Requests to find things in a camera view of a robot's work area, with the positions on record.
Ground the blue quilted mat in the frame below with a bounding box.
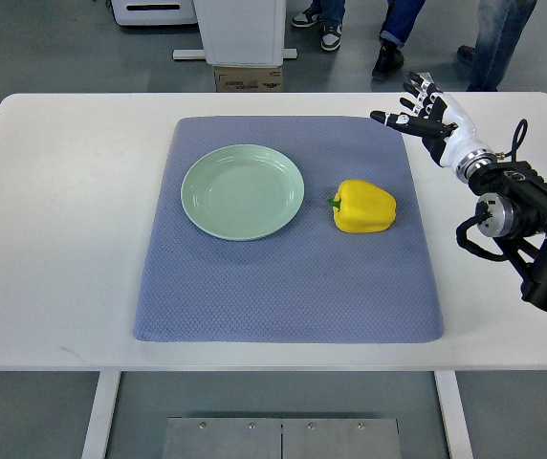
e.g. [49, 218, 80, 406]
[134, 116, 444, 343]

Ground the white appliance with slot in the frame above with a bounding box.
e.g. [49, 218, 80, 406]
[110, 0, 197, 27]

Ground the person in dark jeans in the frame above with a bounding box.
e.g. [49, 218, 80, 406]
[372, 0, 426, 81]

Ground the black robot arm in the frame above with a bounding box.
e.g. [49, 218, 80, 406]
[456, 120, 547, 313]

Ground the white table leg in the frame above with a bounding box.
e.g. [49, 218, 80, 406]
[434, 371, 473, 459]
[81, 371, 120, 459]

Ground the light green plate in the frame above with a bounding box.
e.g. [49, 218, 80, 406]
[181, 144, 304, 241]

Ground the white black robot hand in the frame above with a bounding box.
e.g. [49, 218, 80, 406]
[370, 72, 496, 183]

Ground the cardboard box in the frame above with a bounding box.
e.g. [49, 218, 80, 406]
[214, 67, 284, 93]

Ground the person in light jeans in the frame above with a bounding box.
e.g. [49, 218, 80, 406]
[456, 0, 537, 92]

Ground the white table leg right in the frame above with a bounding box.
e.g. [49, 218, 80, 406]
[434, 371, 473, 459]

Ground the person in blue jeans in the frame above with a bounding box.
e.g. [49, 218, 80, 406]
[291, 0, 345, 52]

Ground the white pedestal column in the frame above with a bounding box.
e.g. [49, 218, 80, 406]
[173, 0, 297, 68]

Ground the grey metal base plate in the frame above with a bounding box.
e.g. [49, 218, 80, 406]
[162, 417, 402, 458]

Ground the white table leg left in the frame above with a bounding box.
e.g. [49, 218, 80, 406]
[81, 371, 120, 459]

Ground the yellow bell pepper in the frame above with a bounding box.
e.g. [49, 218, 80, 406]
[327, 179, 397, 233]

